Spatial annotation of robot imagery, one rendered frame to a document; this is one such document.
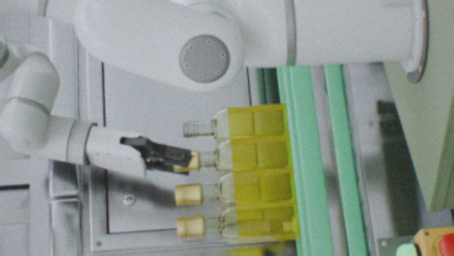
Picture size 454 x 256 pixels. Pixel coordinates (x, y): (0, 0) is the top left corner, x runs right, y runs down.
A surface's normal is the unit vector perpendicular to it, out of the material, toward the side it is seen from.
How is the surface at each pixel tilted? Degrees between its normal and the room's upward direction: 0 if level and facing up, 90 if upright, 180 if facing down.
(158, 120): 90
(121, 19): 89
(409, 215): 90
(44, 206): 90
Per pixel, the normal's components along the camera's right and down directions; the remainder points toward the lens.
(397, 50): 0.07, 0.79
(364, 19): 0.03, 0.01
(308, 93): 0.02, -0.37
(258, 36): -0.65, 0.28
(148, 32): 0.05, 0.29
